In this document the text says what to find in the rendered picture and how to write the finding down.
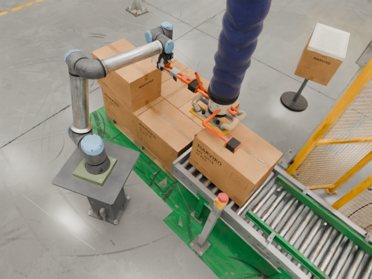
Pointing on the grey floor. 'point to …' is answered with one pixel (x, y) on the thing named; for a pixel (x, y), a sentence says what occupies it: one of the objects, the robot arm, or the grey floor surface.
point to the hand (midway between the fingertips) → (163, 65)
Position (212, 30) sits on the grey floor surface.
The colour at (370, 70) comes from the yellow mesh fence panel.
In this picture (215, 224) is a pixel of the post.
